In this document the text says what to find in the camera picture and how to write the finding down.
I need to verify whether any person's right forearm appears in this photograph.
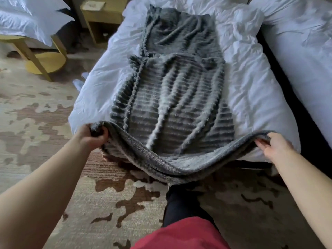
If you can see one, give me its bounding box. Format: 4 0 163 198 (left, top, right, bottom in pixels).
272 150 332 249

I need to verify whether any grey ribbed fleece blanket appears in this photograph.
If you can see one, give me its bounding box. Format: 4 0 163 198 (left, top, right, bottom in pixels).
89 4 275 185

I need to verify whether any person's right hand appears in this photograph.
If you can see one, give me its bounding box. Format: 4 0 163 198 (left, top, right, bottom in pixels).
255 132 295 164

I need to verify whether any yellow round side table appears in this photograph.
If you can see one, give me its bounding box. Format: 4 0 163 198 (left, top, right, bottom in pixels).
0 34 68 82

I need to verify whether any person's left forearm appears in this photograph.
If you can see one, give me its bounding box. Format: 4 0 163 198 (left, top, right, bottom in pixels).
0 139 94 249

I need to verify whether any person's red top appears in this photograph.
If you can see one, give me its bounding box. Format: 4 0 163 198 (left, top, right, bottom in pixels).
130 216 232 249

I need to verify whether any person's black trouser leg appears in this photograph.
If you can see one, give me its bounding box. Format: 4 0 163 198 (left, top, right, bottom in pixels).
162 185 221 231

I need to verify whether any yellow wooden nightstand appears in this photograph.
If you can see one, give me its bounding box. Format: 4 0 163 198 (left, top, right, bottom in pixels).
79 0 130 48

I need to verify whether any white bed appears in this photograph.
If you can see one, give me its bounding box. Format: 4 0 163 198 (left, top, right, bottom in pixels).
248 0 332 149
68 0 301 164

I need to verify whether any white pillow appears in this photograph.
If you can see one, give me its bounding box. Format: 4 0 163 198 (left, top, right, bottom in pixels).
0 0 75 47

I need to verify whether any person's left hand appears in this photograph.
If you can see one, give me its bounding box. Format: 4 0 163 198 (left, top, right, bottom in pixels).
74 123 109 150

